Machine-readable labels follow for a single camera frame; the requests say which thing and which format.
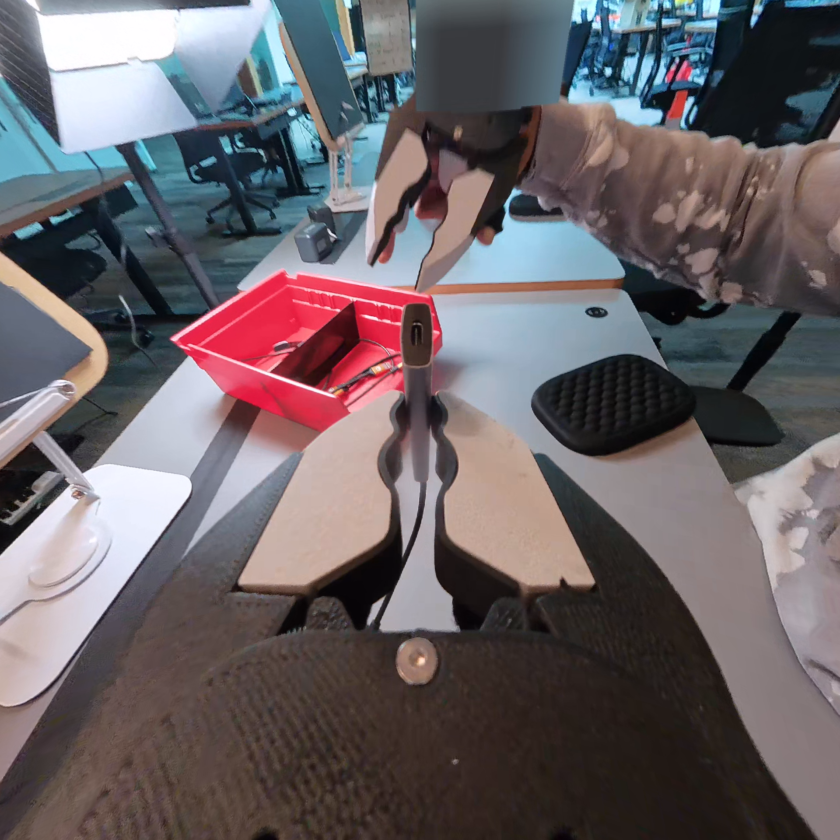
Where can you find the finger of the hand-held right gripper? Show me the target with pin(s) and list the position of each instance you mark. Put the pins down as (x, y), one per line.
(397, 190)
(469, 210)

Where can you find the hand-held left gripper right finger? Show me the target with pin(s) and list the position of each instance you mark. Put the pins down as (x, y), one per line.
(505, 505)

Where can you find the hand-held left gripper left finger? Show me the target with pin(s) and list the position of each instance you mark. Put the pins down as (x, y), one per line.
(328, 499)

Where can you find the red plastic bin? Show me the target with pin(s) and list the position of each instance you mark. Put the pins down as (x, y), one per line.
(262, 374)

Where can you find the grey usb-c hub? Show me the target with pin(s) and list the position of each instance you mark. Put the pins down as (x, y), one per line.
(418, 367)

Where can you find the person's right forearm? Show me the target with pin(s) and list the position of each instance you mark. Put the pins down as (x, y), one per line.
(656, 197)

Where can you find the person's right hand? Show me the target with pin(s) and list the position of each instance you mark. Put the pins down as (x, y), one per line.
(430, 203)

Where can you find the white tablet stand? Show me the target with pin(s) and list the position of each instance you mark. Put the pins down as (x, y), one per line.
(344, 180)
(98, 558)

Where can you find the small dark box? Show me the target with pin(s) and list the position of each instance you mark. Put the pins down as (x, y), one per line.
(321, 213)

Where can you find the small grey power adapter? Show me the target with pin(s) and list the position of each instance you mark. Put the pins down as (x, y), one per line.
(313, 243)

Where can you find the whiteboard with writing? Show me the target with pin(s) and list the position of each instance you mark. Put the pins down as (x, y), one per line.
(387, 36)

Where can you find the black board with wooden edge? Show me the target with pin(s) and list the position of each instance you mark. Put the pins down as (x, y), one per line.
(39, 328)
(321, 65)

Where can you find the black bin divider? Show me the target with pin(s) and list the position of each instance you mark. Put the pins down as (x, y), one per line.
(321, 341)

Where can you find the black light stand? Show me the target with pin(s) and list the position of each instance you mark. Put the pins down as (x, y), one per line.
(167, 223)

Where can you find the white power strip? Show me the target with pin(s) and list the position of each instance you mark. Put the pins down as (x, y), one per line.
(23, 499)

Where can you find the white softbox light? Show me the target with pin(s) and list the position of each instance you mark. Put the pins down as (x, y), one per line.
(111, 72)

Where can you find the background office desk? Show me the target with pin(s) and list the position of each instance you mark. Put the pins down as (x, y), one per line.
(59, 197)

